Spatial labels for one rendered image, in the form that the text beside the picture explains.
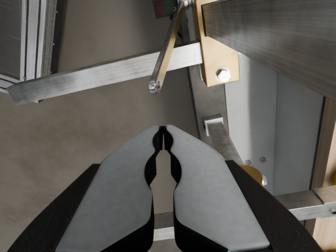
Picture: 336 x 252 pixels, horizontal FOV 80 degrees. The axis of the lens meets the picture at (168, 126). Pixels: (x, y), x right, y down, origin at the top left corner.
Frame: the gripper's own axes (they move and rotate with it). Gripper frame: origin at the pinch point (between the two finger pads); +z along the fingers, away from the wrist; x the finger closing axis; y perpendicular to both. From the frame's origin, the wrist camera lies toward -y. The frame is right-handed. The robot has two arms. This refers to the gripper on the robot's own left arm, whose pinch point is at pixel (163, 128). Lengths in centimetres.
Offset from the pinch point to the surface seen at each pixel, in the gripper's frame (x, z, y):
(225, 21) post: 5.3, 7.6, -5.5
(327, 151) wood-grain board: 26.8, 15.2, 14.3
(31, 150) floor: -94, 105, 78
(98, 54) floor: -36, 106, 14
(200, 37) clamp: 5.2, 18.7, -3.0
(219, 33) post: 5.5, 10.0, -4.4
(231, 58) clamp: 9.7, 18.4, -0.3
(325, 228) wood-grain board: 33.2, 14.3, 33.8
